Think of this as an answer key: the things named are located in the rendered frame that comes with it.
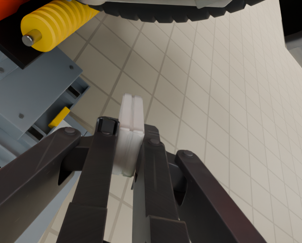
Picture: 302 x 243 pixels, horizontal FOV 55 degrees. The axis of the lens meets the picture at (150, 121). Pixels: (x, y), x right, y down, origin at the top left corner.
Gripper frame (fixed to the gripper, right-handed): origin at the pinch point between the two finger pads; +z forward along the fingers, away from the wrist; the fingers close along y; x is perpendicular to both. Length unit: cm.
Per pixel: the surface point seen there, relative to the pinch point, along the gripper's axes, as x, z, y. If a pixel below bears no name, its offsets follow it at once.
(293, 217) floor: -92, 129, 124
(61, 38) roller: 0.4, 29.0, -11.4
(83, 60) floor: -19, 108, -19
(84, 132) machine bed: -34, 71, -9
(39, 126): -28, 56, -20
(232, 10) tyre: 10.3, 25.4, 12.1
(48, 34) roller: 0.7, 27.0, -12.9
